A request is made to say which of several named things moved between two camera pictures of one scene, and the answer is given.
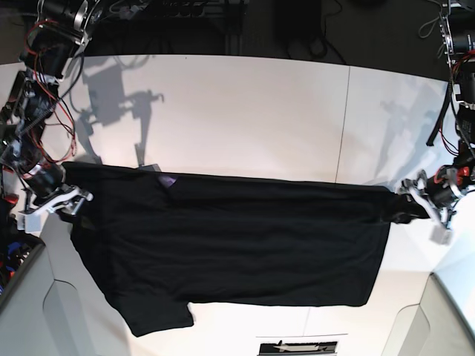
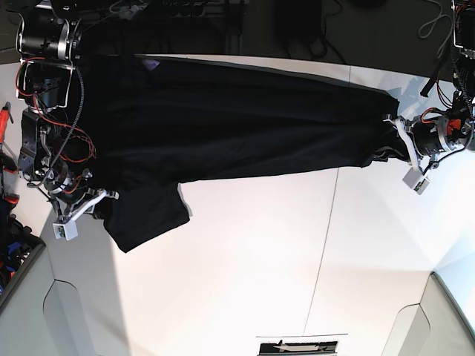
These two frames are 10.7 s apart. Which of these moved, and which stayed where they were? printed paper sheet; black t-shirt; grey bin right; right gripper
Moved: black t-shirt; right gripper
Stayed: grey bin right; printed paper sheet
